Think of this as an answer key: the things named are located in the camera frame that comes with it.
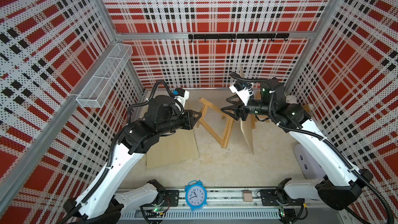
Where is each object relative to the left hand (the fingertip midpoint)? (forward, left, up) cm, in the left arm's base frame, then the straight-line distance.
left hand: (201, 115), depth 61 cm
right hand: (+5, -11, +1) cm, 12 cm away
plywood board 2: (+14, -27, -31) cm, 43 cm away
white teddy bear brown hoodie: (+34, -61, -30) cm, 76 cm away
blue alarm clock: (-23, +4, -33) cm, 41 cm away
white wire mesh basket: (+26, +65, -14) cm, 71 cm away
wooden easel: (-4, -10, -16) cm, 19 cm away
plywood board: (+2, +18, -36) cm, 41 cm away
